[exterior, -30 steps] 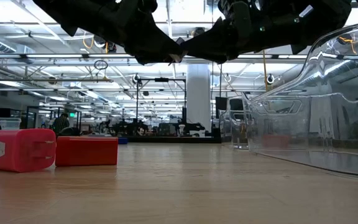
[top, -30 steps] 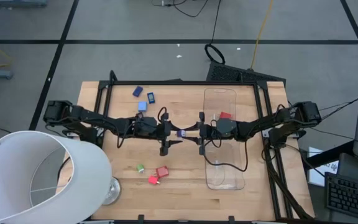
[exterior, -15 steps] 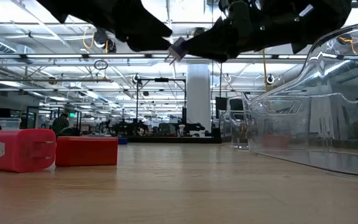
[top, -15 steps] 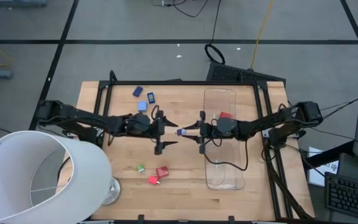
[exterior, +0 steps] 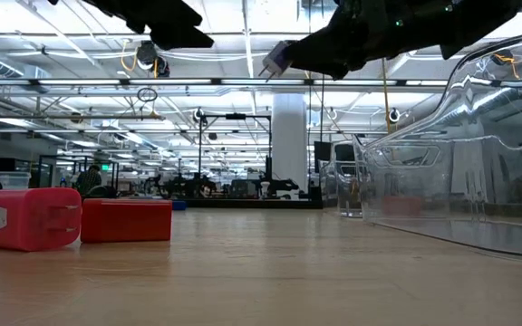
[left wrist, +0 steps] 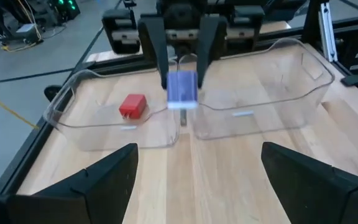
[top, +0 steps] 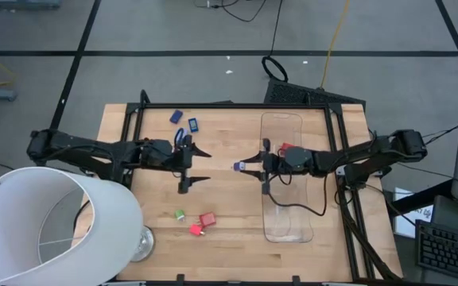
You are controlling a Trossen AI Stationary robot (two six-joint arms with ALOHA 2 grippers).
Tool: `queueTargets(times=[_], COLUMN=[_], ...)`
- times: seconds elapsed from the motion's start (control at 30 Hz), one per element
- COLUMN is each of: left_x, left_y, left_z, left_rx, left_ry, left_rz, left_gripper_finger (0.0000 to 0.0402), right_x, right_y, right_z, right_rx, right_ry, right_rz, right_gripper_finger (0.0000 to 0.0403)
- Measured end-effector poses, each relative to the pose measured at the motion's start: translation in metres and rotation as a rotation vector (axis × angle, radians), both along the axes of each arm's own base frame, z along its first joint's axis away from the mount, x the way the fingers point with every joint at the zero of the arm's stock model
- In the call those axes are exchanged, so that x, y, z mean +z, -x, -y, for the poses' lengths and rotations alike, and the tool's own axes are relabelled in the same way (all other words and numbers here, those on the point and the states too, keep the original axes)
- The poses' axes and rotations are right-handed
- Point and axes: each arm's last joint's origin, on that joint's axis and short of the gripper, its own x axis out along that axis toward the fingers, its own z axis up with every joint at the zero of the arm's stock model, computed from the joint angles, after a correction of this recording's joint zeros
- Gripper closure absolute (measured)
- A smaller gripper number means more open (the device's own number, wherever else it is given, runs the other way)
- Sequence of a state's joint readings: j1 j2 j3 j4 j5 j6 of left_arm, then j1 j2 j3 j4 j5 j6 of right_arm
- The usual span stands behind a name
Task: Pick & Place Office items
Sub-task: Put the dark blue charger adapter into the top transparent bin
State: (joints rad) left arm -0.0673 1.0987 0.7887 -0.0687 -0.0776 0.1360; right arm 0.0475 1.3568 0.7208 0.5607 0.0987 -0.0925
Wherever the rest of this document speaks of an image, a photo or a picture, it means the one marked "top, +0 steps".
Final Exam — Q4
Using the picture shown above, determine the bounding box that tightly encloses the light blue wall charger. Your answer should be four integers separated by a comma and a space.
174, 126, 187, 147

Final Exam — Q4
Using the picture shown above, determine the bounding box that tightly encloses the black perforated panel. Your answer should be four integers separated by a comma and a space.
262, 78, 367, 112

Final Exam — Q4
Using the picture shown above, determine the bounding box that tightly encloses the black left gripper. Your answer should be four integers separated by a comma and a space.
172, 133, 213, 195

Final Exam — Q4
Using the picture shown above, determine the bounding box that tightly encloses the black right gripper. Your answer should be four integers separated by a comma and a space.
244, 137, 288, 195

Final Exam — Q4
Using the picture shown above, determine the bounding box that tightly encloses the white lamp shade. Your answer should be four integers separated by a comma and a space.
0, 165, 145, 286

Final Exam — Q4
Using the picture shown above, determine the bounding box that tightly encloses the dark grey desk device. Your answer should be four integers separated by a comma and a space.
431, 194, 458, 230

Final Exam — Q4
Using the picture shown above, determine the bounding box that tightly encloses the black cable with coil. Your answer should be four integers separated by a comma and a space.
261, 0, 289, 83

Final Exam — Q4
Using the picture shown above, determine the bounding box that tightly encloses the black aluminium table frame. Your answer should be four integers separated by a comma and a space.
119, 89, 403, 286

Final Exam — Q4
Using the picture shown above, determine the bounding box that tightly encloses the black keyboard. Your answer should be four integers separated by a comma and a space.
414, 219, 458, 285

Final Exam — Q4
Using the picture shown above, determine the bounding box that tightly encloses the looping black floor cable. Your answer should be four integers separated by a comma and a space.
192, 0, 269, 24

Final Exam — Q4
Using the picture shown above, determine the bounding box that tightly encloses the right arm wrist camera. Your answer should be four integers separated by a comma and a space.
283, 145, 314, 172

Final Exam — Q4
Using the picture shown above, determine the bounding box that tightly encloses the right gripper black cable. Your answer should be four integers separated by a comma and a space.
268, 170, 329, 218

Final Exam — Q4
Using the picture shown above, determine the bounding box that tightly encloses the shiny metal lamp base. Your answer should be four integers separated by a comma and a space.
129, 225, 157, 263

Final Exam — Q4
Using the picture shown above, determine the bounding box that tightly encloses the white paper sheet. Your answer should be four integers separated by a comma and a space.
394, 186, 435, 239

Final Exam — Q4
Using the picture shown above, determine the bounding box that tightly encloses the long yellow cable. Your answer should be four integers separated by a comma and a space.
319, 0, 351, 89

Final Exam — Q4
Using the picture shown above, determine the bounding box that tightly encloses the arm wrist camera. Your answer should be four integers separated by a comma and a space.
283, 145, 314, 172
140, 138, 174, 168

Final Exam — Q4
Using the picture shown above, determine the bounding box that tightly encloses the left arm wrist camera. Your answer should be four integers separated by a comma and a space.
140, 138, 174, 168

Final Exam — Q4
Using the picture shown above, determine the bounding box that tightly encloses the clear plastic tray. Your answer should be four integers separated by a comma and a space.
261, 171, 314, 244
258, 112, 304, 175

